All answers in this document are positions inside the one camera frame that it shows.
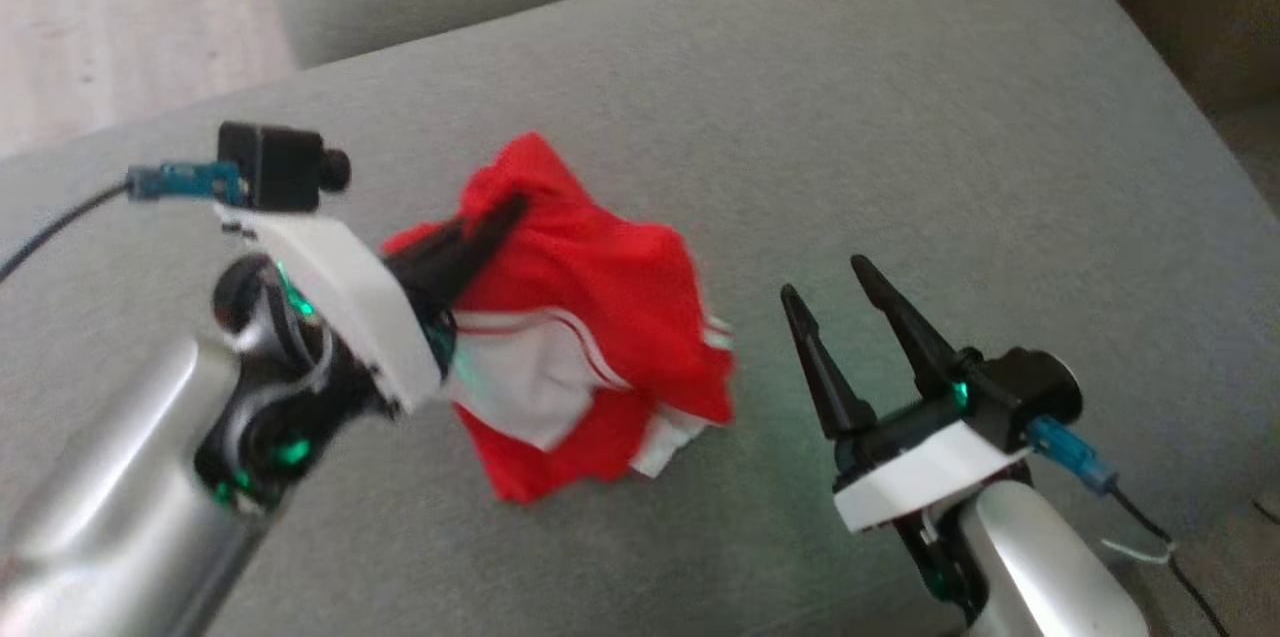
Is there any left black cable blue connector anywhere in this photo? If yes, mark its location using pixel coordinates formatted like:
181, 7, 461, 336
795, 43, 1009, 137
0, 162, 248, 283

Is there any grey sofa seat cushion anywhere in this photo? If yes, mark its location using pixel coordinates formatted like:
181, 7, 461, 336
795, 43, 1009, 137
0, 0, 1280, 637

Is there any red white-striped garment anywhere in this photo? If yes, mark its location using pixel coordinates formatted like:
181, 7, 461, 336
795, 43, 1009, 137
383, 130, 738, 505

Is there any right black cable blue connector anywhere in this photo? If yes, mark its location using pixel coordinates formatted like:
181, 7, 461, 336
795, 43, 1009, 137
1028, 415, 1233, 637

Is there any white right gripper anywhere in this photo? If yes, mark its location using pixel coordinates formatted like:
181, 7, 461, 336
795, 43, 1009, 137
780, 255, 1031, 533

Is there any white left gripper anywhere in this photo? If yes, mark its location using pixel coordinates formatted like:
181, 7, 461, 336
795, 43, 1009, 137
215, 193, 529, 415

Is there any black cable blue connector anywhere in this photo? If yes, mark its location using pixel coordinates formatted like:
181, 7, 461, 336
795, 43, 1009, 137
1028, 415, 1233, 637
0, 162, 248, 283

